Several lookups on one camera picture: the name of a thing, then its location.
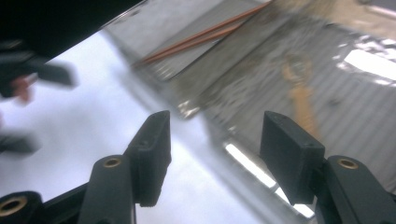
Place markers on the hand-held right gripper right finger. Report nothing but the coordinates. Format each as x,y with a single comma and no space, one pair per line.
291,158

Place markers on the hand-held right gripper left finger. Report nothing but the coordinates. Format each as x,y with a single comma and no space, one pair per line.
152,161

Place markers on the grey translucent plastic bin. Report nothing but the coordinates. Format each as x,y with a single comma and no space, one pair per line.
149,34
342,118

